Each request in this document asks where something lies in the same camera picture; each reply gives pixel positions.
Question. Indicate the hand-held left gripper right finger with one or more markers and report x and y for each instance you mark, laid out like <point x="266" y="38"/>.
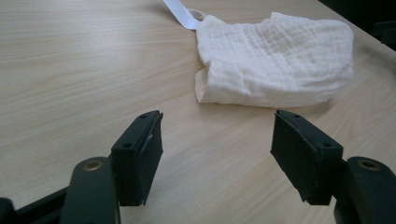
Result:
<point x="302" y="155"/>

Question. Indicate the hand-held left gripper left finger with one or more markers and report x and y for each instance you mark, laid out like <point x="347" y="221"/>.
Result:
<point x="134" y="161"/>

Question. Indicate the white towel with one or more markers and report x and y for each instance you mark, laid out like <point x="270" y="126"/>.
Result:
<point x="274" y="62"/>

